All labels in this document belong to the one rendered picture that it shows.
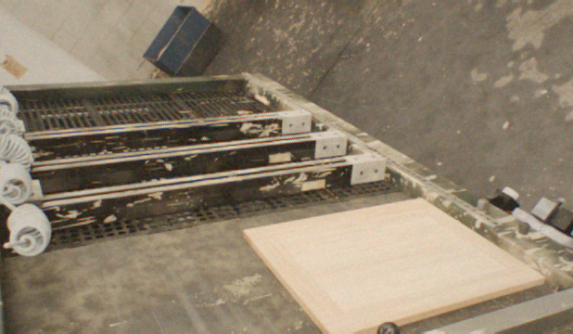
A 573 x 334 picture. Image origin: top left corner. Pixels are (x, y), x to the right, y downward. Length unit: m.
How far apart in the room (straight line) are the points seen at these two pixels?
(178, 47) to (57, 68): 1.13
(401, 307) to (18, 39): 3.87
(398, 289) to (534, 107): 1.79
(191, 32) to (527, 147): 3.39
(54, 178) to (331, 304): 0.87
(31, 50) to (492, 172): 3.34
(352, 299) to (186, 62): 4.30
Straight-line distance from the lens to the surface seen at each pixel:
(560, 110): 2.86
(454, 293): 1.30
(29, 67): 4.70
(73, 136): 1.92
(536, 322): 1.27
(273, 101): 2.49
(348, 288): 1.25
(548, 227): 1.69
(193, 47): 5.36
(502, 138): 2.88
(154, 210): 1.53
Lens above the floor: 2.16
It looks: 36 degrees down
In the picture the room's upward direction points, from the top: 53 degrees counter-clockwise
